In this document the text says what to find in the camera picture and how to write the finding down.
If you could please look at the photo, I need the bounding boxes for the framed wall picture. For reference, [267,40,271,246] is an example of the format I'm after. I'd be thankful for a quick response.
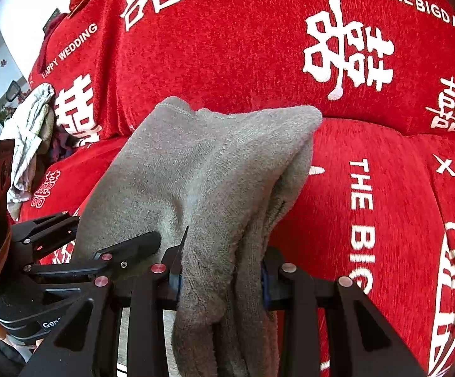
[0,97,16,127]

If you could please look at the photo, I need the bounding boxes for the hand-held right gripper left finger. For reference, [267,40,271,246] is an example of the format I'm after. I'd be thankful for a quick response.
[17,226,191,377]

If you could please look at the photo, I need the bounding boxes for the white patterned cloth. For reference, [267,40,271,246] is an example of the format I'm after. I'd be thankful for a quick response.
[0,82,56,221]

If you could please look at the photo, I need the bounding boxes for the beige cloth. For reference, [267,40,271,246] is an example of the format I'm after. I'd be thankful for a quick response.
[38,101,57,155]

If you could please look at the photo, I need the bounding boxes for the red printed blanket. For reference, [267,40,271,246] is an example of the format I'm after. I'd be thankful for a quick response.
[17,0,455,377]

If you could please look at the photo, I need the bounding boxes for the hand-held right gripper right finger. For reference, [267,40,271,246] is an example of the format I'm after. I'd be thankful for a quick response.
[260,247,428,377]

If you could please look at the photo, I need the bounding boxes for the dark mirror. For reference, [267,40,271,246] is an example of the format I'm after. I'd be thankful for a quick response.
[6,80,21,103]

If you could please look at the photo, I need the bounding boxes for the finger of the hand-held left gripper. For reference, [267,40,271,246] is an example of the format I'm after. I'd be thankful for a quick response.
[10,211,82,262]
[24,231,163,283]

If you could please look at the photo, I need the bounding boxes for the grey knit garment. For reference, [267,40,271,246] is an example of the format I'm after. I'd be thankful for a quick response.
[71,96,324,377]

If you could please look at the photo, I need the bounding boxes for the dark plaid cloth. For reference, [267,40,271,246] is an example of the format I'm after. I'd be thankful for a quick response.
[46,123,86,164]

